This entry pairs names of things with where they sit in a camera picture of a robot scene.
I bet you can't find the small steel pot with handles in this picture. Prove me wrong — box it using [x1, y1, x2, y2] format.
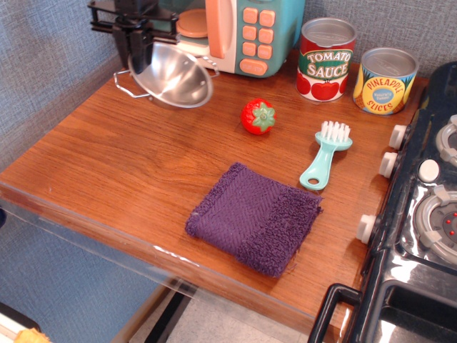
[114, 42, 220, 109]

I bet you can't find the pineapple slices can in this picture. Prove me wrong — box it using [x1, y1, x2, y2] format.
[353, 47, 419, 115]

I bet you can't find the tomato sauce can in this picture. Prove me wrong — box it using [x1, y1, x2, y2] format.
[296, 17, 357, 102]

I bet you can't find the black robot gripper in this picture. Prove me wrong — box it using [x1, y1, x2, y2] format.
[88, 1, 179, 74]

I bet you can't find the purple folded cloth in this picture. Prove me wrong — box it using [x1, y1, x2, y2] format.
[185, 162, 322, 278]

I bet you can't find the black toy stove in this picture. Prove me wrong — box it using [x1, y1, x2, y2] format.
[308, 62, 456, 342]

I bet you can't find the teal toy microwave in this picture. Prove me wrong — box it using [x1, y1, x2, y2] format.
[159, 1, 305, 78]

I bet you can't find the red toy strawberry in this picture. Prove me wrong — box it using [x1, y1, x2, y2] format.
[240, 98, 276, 135]

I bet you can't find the teal dish brush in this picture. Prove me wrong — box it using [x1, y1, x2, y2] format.
[299, 121, 353, 191]

